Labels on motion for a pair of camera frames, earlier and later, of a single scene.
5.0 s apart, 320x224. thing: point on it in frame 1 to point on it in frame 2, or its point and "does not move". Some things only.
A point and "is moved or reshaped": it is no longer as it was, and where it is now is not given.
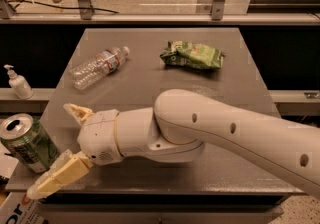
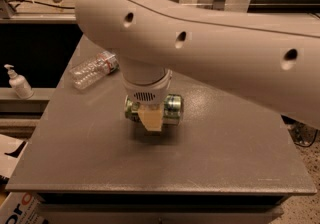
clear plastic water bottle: (98, 67) does not move
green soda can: (25, 139) is moved or reshaped
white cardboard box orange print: (18, 208) does not move
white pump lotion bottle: (19, 83) does not move
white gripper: (98, 136) to (145, 95)
